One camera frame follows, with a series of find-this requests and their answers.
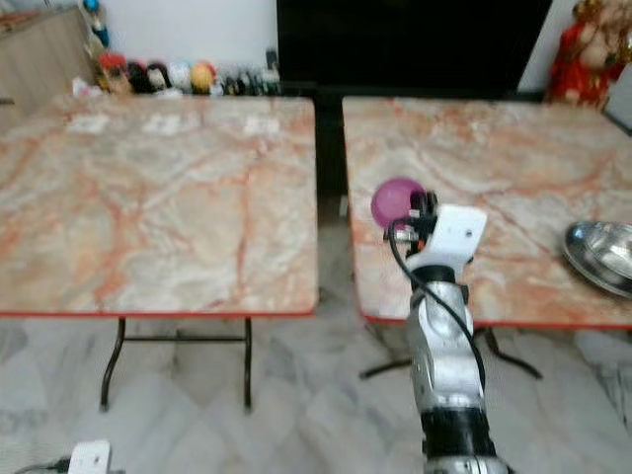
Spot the purple plastic bowl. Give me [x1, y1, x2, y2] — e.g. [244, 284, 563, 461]
[370, 177, 427, 230]

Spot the marble-pattern table with steel dish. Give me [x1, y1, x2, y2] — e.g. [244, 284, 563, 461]
[341, 95, 632, 382]

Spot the black television screen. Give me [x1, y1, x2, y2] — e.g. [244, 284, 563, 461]
[276, 0, 553, 96]

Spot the stainless steel dish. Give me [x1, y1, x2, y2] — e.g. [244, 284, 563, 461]
[562, 221, 632, 300]

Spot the red and gold figurine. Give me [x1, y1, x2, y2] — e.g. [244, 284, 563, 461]
[544, 0, 629, 111]

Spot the yellow round doll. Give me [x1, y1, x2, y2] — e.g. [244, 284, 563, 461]
[190, 60, 219, 96]

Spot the large marble-pattern folding table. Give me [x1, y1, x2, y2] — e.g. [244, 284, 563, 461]
[0, 95, 321, 414]

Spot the wooden cabinet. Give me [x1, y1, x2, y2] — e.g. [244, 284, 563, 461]
[0, 7, 97, 112]

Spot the white round doll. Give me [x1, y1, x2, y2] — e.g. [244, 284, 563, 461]
[168, 61, 195, 94]

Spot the black doll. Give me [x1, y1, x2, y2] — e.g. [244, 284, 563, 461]
[126, 63, 150, 96]

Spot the red-capped doll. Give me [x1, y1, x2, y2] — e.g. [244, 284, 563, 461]
[96, 50, 130, 96]

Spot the blue standing figurine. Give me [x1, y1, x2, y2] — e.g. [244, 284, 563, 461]
[83, 0, 111, 49]

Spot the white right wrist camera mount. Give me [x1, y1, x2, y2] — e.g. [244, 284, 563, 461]
[413, 203, 489, 274]

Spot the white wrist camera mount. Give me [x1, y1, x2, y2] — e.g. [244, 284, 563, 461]
[413, 203, 489, 274]
[66, 439, 113, 474]

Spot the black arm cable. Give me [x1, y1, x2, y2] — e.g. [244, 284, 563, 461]
[387, 221, 487, 388]

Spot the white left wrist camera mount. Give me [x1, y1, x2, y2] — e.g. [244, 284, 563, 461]
[66, 439, 113, 474]

